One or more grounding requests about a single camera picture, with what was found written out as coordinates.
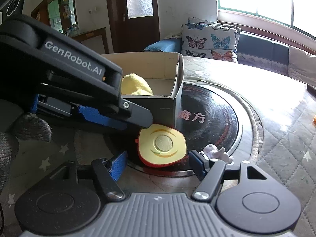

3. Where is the grey knit gloved hand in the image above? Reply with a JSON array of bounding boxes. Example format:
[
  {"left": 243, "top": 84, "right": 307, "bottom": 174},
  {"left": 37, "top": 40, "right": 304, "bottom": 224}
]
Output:
[{"left": 1, "top": 114, "right": 52, "bottom": 192}]

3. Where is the dark wooden door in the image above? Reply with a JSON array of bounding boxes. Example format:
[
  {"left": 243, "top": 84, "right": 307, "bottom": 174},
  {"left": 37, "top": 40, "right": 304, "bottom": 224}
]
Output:
[{"left": 107, "top": 0, "right": 160, "bottom": 53}]

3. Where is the wooden shelf cabinet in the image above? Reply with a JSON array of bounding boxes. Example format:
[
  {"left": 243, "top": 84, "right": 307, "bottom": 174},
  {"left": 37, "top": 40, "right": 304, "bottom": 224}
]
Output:
[{"left": 23, "top": 0, "right": 114, "bottom": 53}]

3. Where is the black remote control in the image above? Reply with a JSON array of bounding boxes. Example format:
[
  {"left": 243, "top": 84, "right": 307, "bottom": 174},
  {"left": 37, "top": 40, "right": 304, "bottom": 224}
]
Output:
[{"left": 306, "top": 85, "right": 316, "bottom": 96}]

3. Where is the butterfly print pillow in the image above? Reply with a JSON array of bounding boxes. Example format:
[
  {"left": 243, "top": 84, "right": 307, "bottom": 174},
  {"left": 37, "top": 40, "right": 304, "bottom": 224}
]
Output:
[{"left": 181, "top": 22, "right": 241, "bottom": 63}]

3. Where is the red toy apple half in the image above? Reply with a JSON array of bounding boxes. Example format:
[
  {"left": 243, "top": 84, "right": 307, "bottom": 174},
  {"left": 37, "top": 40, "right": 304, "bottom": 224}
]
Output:
[{"left": 135, "top": 124, "right": 187, "bottom": 167}]

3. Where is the grey sofa cushion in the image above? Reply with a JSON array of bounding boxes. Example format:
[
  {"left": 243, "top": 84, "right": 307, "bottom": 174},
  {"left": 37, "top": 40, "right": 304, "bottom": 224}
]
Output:
[{"left": 288, "top": 46, "right": 316, "bottom": 86}]

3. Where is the window with green frame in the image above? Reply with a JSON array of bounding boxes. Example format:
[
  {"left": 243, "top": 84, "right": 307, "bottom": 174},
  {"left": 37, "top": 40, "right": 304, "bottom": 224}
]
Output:
[{"left": 218, "top": 0, "right": 315, "bottom": 38}]

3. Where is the yellow plush chick toy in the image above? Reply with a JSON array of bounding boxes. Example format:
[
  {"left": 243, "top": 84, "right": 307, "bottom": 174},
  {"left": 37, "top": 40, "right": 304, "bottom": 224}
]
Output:
[{"left": 121, "top": 73, "right": 153, "bottom": 96}]

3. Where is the small white purple figurine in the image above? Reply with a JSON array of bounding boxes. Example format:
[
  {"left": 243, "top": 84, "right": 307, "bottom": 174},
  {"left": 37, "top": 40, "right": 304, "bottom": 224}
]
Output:
[{"left": 199, "top": 144, "right": 234, "bottom": 164}]

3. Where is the black round hotplate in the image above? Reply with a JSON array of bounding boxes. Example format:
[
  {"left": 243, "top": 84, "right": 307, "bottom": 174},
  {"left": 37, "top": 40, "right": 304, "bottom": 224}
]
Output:
[{"left": 103, "top": 84, "right": 252, "bottom": 177}]

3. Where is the blue sofa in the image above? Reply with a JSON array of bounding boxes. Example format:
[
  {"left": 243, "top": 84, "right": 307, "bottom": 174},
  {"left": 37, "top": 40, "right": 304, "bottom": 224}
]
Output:
[{"left": 143, "top": 32, "right": 316, "bottom": 80}]

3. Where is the large cardboard box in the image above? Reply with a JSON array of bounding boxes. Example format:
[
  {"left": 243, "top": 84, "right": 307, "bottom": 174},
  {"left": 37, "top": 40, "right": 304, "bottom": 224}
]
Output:
[{"left": 103, "top": 52, "right": 184, "bottom": 128}]

